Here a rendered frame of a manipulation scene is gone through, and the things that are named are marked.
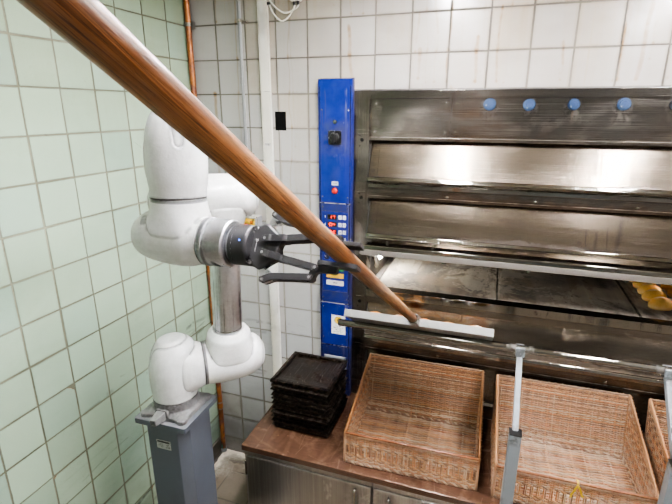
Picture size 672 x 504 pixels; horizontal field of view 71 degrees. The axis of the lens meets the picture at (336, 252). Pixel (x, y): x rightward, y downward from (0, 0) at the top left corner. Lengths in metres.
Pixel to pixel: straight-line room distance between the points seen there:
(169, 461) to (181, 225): 1.17
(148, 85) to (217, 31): 2.12
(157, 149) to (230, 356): 0.98
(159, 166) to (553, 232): 1.66
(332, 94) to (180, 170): 1.38
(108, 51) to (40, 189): 1.57
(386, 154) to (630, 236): 1.04
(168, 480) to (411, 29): 1.96
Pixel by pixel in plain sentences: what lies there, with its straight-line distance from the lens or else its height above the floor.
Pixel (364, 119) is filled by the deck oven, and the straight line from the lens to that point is 2.16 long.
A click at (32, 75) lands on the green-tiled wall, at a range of 1.90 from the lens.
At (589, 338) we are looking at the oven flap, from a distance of 2.35.
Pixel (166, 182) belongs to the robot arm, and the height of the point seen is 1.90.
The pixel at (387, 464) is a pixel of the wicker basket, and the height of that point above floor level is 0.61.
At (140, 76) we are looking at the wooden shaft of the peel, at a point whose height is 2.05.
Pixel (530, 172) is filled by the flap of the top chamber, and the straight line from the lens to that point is 2.09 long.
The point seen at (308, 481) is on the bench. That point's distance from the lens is 2.28.
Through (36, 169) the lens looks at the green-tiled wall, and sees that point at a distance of 1.87.
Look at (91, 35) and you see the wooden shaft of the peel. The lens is 0.32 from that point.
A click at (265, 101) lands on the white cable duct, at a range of 2.31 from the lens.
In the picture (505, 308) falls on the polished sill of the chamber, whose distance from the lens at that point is 2.25.
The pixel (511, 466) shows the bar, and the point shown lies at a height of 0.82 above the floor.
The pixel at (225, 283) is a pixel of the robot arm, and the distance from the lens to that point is 1.57.
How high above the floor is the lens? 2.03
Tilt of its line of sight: 17 degrees down
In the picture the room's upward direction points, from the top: straight up
